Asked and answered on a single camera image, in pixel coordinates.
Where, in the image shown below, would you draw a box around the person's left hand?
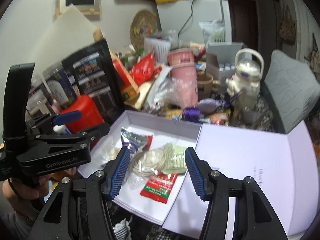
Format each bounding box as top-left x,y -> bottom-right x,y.
2,167 -> 77,221

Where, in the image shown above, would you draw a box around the red plastic canister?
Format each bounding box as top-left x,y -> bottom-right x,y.
61,95 -> 104,134

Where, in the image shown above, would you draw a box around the purple silver foil packet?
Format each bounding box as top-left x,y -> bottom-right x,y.
120,127 -> 153,154

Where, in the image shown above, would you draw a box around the black printed pouch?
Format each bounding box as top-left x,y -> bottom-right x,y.
62,39 -> 125,124

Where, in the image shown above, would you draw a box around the clear bag of white rings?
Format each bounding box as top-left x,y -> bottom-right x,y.
127,148 -> 166,189

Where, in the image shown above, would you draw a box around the red snack packet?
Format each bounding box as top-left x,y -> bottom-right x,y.
140,173 -> 178,204

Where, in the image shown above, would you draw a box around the lavender open gift box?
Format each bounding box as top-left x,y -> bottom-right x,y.
77,109 -> 315,237

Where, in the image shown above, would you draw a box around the white foam board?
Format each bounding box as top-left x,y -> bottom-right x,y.
29,5 -> 97,74

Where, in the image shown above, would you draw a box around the red foil snack bag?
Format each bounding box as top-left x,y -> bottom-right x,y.
129,52 -> 155,86

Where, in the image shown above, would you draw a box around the green snack packet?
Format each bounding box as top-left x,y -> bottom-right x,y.
161,143 -> 187,174

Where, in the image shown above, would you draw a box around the pink stacked cups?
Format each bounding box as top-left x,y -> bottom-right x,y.
167,49 -> 198,108

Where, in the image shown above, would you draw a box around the woven round trivet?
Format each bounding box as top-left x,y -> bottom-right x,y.
130,9 -> 157,51

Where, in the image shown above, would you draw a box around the cream electric kettle jug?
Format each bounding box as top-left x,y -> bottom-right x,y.
226,48 -> 265,109

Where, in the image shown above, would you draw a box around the grey quilted chair near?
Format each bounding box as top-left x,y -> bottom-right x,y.
264,50 -> 319,133

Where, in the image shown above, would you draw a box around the brown mug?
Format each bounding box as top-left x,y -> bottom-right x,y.
197,73 -> 220,100

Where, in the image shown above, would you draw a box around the white mini fridge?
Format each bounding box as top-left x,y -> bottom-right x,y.
157,0 -> 232,43

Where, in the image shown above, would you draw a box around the wall intercom panel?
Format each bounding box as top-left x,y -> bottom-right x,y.
55,0 -> 101,18

